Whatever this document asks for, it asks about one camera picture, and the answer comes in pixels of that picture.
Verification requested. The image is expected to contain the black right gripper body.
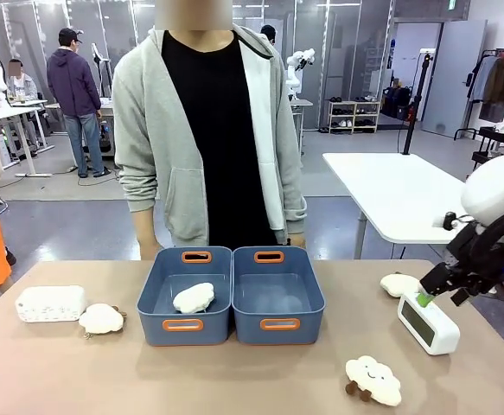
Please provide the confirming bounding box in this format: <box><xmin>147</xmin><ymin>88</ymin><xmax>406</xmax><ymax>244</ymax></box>
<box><xmin>418</xmin><ymin>259</ymin><xmax>497</xmax><ymax>299</ymax></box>

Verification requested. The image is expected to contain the small white cloud plush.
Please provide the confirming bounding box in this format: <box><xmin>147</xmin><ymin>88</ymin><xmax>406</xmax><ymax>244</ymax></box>
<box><xmin>380</xmin><ymin>271</ymin><xmax>421</xmax><ymax>299</ymax></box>

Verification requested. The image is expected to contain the white clock with dark display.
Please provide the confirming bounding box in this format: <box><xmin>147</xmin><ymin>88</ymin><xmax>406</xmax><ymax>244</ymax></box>
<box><xmin>397</xmin><ymin>291</ymin><xmax>462</xmax><ymax>356</ymax></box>

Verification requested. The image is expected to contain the smiling white cloud plush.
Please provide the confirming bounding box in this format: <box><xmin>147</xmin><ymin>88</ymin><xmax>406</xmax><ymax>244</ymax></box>
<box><xmin>344</xmin><ymin>354</ymin><xmax>403</xmax><ymax>407</ymax></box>

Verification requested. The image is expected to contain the white cloud plush with keyring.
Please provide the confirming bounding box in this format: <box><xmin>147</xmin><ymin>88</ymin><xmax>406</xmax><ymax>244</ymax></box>
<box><xmin>78</xmin><ymin>303</ymin><xmax>128</xmax><ymax>340</ymax></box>

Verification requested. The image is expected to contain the white clock with dotted back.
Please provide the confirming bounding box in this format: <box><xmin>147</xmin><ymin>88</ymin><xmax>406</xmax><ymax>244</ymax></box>
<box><xmin>15</xmin><ymin>284</ymin><xmax>87</xmax><ymax>324</ymax></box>

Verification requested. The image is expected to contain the person's right forearm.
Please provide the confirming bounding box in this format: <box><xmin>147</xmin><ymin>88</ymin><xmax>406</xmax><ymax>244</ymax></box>
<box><xmin>131</xmin><ymin>209</ymin><xmax>162</xmax><ymax>238</ymax></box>

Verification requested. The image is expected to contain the blue basket with clocks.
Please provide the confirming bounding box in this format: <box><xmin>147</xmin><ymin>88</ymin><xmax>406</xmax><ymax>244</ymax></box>
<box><xmin>232</xmin><ymin>246</ymin><xmax>326</xmax><ymax>346</ymax></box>

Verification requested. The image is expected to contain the blue basket with plush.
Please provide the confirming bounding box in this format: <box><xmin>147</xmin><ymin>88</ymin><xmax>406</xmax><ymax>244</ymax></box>
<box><xmin>137</xmin><ymin>246</ymin><xmax>234</xmax><ymax>348</ymax></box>

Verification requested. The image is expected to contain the person's right hand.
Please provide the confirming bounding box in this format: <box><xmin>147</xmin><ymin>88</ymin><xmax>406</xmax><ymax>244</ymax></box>
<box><xmin>137</xmin><ymin>233</ymin><xmax>163</xmax><ymax>262</ymax></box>

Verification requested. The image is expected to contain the large white table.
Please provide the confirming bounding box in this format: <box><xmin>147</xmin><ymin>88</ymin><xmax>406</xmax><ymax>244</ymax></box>
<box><xmin>322</xmin><ymin>151</ymin><xmax>484</xmax><ymax>260</ymax></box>

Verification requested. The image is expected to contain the black utility cart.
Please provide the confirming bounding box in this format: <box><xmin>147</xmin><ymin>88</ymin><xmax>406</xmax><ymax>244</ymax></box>
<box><xmin>470</xmin><ymin>124</ymin><xmax>504</xmax><ymax>174</ymax></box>

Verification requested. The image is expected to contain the black tripod pole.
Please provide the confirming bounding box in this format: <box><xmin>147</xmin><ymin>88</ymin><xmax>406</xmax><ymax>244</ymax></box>
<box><xmin>401</xmin><ymin>49</ymin><xmax>435</xmax><ymax>156</ymax></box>

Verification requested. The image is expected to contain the black bags stack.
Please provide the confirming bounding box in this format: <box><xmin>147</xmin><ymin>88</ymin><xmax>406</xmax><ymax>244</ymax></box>
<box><xmin>380</xmin><ymin>85</ymin><xmax>413</xmax><ymax>121</ymax></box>

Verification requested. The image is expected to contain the wooden shoe rack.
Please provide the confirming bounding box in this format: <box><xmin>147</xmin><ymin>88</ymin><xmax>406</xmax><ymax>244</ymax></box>
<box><xmin>328</xmin><ymin>99</ymin><xmax>382</xmax><ymax>135</ymax></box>

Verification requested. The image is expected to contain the grey door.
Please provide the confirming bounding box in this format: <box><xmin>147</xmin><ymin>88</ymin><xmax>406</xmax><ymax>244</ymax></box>
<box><xmin>421</xmin><ymin>19</ymin><xmax>488</xmax><ymax>139</ymax></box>

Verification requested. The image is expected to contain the clothes rack with coats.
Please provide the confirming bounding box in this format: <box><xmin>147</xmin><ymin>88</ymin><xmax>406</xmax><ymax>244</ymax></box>
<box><xmin>466</xmin><ymin>48</ymin><xmax>504</xmax><ymax>131</ymax></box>

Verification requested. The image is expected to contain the plain white cloud plush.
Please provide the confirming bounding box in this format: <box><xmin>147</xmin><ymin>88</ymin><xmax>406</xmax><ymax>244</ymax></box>
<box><xmin>172</xmin><ymin>282</ymin><xmax>216</xmax><ymax>315</ymax></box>

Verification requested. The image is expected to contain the person in grey hoodie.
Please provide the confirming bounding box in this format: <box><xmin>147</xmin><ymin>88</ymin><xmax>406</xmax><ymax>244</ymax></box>
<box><xmin>112</xmin><ymin>21</ymin><xmax>309</xmax><ymax>260</ymax></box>

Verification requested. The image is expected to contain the person in navy hoodie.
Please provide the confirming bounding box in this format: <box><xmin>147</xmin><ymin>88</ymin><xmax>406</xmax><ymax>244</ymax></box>
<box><xmin>46</xmin><ymin>27</ymin><xmax>112</xmax><ymax>179</ymax></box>

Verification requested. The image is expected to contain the white standing desk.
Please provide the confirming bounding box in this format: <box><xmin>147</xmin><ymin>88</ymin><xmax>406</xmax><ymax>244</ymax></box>
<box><xmin>0</xmin><ymin>99</ymin><xmax>56</xmax><ymax>178</ymax></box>

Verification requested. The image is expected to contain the seated person in grey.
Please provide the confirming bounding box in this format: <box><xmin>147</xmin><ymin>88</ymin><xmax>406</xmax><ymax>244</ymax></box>
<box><xmin>5</xmin><ymin>58</ymin><xmax>40</xmax><ymax>104</ymax></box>

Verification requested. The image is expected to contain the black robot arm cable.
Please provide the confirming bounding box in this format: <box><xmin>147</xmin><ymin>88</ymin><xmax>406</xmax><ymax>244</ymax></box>
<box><xmin>443</xmin><ymin>210</ymin><xmax>480</xmax><ymax>233</ymax></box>

